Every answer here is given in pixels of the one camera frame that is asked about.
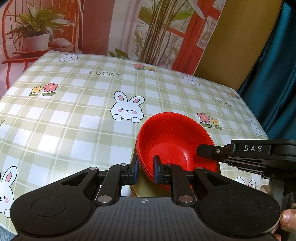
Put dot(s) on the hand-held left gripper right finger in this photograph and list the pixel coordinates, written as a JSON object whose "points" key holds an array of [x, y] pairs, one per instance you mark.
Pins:
{"points": [[157, 170]]}

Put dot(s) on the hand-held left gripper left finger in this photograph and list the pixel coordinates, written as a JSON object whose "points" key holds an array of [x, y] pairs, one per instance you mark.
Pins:
{"points": [[135, 169]]}

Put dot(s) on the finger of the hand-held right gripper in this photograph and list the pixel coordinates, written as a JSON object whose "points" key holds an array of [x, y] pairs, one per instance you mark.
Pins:
{"points": [[212, 150], [245, 168]]}

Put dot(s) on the person's right hand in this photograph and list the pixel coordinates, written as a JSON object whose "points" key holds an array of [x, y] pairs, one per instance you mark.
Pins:
{"points": [[289, 219]]}

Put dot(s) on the plaid bunny tablecloth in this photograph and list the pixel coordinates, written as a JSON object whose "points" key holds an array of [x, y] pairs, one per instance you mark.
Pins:
{"points": [[81, 115]]}

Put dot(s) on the teal curtain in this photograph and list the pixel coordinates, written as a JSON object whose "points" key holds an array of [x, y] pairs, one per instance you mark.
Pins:
{"points": [[277, 81]]}

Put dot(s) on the wooden board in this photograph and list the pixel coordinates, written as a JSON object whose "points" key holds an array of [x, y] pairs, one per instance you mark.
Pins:
{"points": [[235, 46]]}

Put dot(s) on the printed backdrop cloth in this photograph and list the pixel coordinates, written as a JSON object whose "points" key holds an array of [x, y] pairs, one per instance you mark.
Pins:
{"points": [[104, 27]]}

